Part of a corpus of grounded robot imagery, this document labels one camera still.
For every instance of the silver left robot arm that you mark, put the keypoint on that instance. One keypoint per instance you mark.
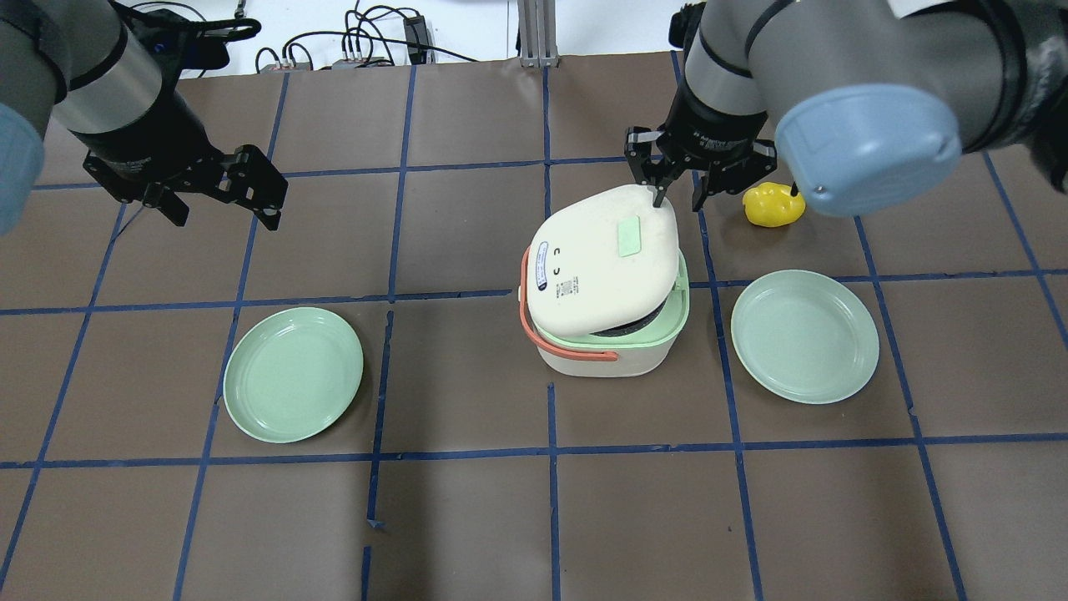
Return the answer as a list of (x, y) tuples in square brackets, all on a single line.
[(108, 74)]

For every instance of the yellow toy pepper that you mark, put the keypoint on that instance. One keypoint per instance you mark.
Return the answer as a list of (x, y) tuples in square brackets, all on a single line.
[(773, 205)]

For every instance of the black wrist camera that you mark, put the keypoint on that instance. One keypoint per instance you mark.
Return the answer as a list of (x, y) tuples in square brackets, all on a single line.
[(684, 25)]

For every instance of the brown grid table mat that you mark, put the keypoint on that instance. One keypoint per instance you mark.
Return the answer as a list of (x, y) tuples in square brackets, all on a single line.
[(465, 468)]

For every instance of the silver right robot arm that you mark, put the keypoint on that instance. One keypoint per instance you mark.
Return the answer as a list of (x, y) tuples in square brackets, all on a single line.
[(868, 103)]

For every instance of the cream rice cooker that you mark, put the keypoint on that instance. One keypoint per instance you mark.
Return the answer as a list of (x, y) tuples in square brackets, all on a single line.
[(604, 286)]

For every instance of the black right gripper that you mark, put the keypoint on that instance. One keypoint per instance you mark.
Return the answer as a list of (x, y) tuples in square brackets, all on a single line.
[(716, 129)]

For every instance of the aluminium frame post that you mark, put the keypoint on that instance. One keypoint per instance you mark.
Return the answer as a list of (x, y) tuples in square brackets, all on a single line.
[(537, 33)]

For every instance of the green plate far side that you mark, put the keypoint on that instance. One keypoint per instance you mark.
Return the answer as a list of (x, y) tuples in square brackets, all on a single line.
[(292, 375)]

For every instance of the green plate near yellow toy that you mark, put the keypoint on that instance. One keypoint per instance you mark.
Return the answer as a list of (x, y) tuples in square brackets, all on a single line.
[(805, 337)]

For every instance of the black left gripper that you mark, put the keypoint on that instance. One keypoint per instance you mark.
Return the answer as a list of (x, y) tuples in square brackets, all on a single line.
[(143, 148)]

